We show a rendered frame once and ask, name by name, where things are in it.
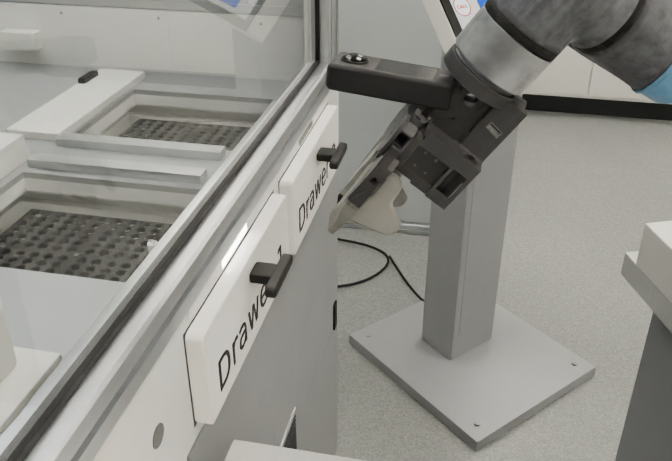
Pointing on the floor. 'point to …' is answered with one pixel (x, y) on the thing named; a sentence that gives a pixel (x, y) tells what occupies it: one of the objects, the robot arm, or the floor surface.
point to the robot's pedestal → (650, 378)
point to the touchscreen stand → (472, 323)
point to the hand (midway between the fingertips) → (336, 209)
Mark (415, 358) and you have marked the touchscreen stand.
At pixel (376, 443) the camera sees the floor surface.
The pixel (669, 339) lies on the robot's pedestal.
